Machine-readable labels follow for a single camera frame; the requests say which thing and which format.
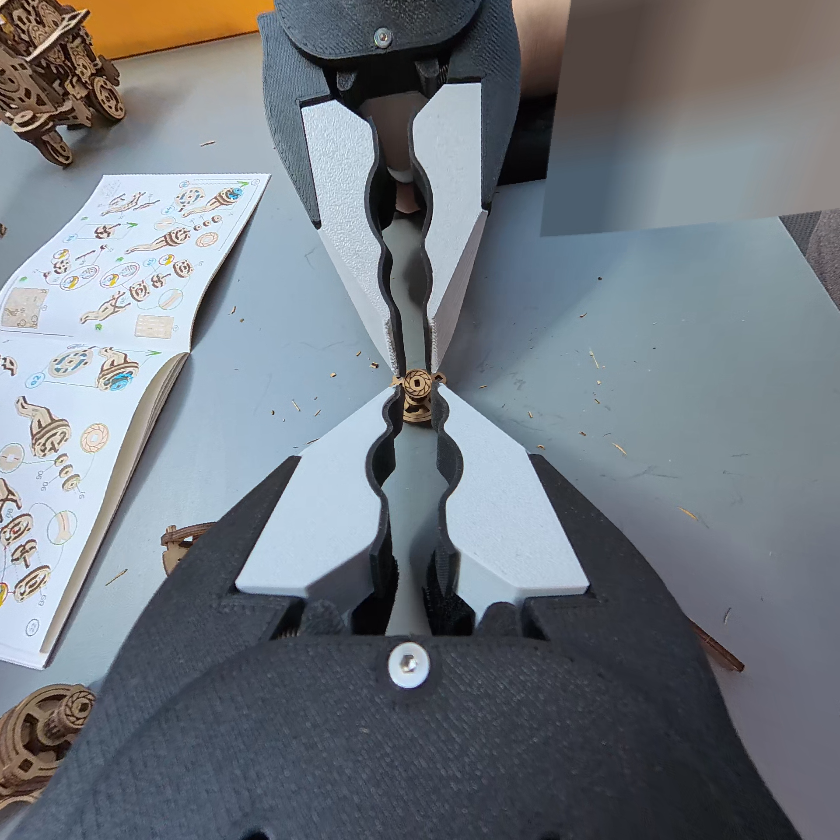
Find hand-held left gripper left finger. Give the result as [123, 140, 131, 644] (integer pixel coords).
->
[234, 386, 401, 636]

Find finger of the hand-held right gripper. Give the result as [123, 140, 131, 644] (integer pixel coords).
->
[408, 80, 491, 371]
[301, 94, 400, 368]

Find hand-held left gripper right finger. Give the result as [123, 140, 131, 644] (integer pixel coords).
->
[428, 386, 589, 636]

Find small wooden gear part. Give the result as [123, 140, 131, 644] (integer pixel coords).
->
[392, 369, 448, 426]

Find person's right forearm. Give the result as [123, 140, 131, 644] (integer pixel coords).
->
[512, 0, 573, 96]

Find wooden robot model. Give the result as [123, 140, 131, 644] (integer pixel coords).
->
[0, 0, 127, 165]

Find wooden half-disc hook assembly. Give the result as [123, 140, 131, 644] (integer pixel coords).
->
[161, 521, 219, 573]

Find yellow panel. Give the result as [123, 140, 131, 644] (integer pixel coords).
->
[84, 0, 263, 61]

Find illustrated instruction booklet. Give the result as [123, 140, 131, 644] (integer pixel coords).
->
[0, 172, 272, 670]

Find flat dark wooden piece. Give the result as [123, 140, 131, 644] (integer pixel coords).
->
[692, 622, 746, 673]

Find round wooden wheel assembly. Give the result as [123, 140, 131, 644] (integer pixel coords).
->
[0, 682, 97, 796]

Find dark grey fabric seat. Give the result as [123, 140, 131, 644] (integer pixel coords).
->
[780, 210, 840, 298]

